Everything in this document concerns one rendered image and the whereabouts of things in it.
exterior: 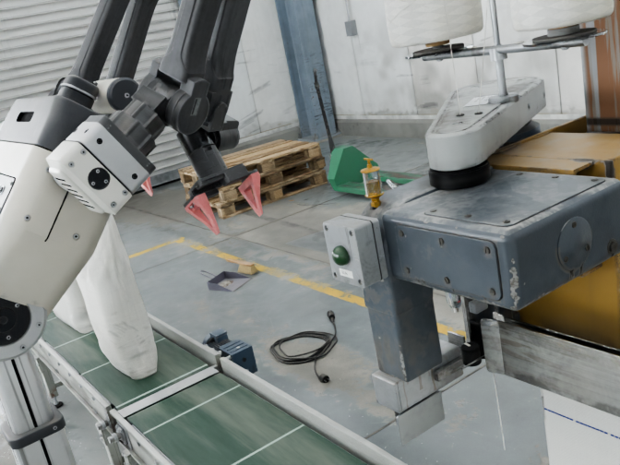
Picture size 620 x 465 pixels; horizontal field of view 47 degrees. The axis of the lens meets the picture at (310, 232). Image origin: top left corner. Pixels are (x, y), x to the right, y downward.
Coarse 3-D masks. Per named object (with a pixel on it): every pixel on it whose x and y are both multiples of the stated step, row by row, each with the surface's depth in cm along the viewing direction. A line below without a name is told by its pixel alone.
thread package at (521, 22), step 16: (512, 0) 103; (528, 0) 100; (544, 0) 98; (560, 0) 97; (576, 0) 97; (592, 0) 97; (608, 0) 99; (512, 16) 105; (528, 16) 101; (544, 16) 99; (560, 16) 98; (576, 16) 97; (592, 16) 98
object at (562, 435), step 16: (544, 400) 108; (560, 400) 105; (544, 416) 109; (560, 416) 106; (576, 416) 104; (592, 416) 101; (608, 416) 99; (560, 432) 107; (576, 432) 105; (592, 432) 102; (608, 432) 100; (560, 448) 109; (576, 448) 106; (592, 448) 103; (608, 448) 101; (560, 464) 110; (576, 464) 107; (592, 464) 104; (608, 464) 102
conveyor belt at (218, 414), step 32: (224, 384) 265; (160, 416) 252; (192, 416) 247; (224, 416) 243; (256, 416) 239; (288, 416) 235; (160, 448) 231; (192, 448) 228; (224, 448) 224; (256, 448) 221; (288, 448) 217; (320, 448) 214
